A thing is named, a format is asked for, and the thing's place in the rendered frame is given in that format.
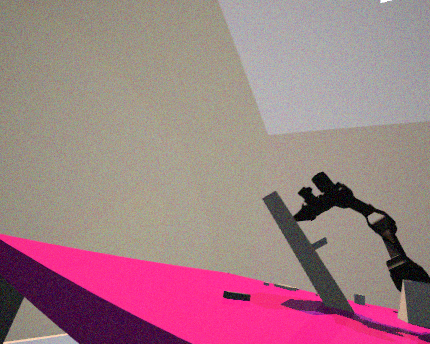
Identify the grey-brown service panel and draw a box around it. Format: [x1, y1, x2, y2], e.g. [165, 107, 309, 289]
[262, 191, 355, 313]

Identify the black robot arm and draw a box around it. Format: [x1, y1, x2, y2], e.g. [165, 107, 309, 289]
[298, 172, 430, 293]

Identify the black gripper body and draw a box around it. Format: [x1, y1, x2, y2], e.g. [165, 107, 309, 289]
[304, 194, 333, 221]

